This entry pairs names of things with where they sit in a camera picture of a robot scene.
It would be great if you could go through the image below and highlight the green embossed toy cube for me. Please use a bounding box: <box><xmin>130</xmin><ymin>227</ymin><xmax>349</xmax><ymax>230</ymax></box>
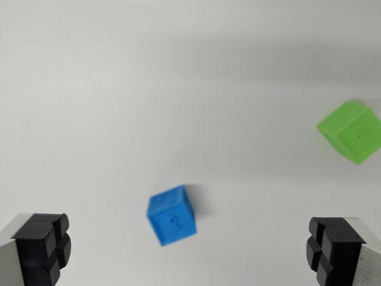
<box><xmin>316</xmin><ymin>100</ymin><xmax>381</xmax><ymax>165</ymax></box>

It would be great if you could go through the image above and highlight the gripper right finger with black tip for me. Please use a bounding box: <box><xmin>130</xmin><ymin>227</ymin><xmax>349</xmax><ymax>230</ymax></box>
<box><xmin>305</xmin><ymin>216</ymin><xmax>381</xmax><ymax>286</ymax></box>

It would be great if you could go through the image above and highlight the gripper left finger with black tip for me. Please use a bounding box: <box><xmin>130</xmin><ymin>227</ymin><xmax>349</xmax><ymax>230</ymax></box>
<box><xmin>0</xmin><ymin>212</ymin><xmax>73</xmax><ymax>286</ymax></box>

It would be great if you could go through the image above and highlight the blue embossed toy cube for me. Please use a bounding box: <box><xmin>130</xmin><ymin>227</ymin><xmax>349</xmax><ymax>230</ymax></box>
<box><xmin>146</xmin><ymin>184</ymin><xmax>198</xmax><ymax>247</ymax></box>

